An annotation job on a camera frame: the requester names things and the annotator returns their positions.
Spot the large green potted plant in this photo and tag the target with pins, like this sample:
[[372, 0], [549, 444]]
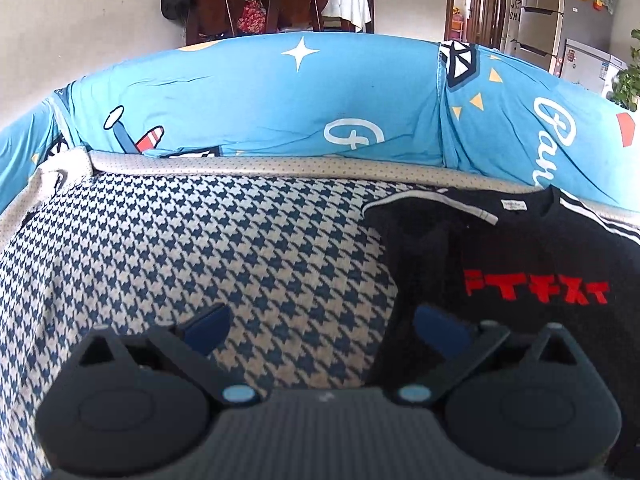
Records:
[[627, 80]]

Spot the red floral cloth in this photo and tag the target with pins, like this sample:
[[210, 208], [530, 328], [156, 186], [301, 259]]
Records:
[[251, 17]]

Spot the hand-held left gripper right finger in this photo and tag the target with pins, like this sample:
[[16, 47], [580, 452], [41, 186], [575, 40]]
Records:
[[442, 334]]

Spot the white chest freezer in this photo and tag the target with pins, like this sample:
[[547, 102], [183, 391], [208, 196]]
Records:
[[580, 60]]

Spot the brown wooden door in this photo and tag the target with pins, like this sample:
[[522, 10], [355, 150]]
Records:
[[482, 5]]

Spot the houndstooth sofa seat cover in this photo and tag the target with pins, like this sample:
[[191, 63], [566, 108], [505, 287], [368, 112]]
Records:
[[200, 260]]

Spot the table with white cloth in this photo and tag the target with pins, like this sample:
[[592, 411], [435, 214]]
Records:
[[347, 2]]

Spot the blue printed sofa cover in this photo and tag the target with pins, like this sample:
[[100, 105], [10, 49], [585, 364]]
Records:
[[250, 90]]

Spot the black t-shirt with red print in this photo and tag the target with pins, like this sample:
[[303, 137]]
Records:
[[525, 240]]

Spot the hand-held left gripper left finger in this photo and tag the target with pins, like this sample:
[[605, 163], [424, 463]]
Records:
[[207, 330]]

